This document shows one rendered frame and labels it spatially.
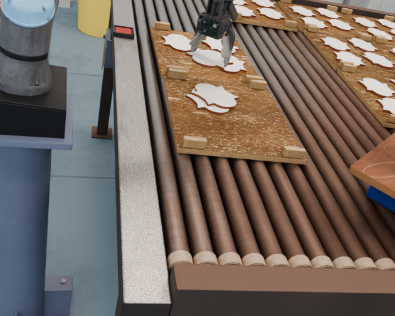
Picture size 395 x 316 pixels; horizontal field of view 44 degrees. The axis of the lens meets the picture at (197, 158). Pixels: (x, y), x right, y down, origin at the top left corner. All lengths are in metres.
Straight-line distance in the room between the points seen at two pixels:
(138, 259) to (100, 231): 1.38
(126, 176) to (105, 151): 1.70
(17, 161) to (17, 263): 0.39
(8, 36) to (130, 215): 0.52
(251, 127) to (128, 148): 0.37
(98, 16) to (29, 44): 2.99
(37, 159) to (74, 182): 1.18
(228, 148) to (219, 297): 0.49
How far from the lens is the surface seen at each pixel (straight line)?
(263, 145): 1.31
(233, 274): 0.90
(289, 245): 1.05
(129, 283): 0.88
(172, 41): 1.81
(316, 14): 2.71
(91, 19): 4.24
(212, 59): 1.47
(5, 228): 1.54
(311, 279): 0.95
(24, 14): 1.21
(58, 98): 1.29
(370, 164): 1.19
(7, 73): 1.27
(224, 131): 1.32
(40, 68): 1.28
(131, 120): 1.32
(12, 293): 1.74
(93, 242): 2.24
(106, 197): 2.48
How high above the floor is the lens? 1.58
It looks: 33 degrees down
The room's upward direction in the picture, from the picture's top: 14 degrees clockwise
